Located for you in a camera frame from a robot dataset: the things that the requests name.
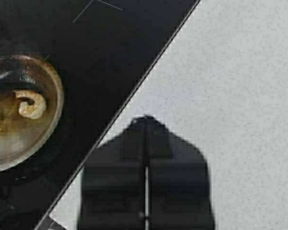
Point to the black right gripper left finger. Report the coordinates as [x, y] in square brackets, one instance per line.
[113, 182]

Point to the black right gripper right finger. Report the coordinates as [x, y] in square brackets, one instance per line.
[180, 182]

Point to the steel frying pan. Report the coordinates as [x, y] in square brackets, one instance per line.
[21, 137]

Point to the raw grey shrimp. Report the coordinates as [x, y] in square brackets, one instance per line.
[34, 110]

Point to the stainless steel kitchen stove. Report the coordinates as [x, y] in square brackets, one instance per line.
[102, 50]

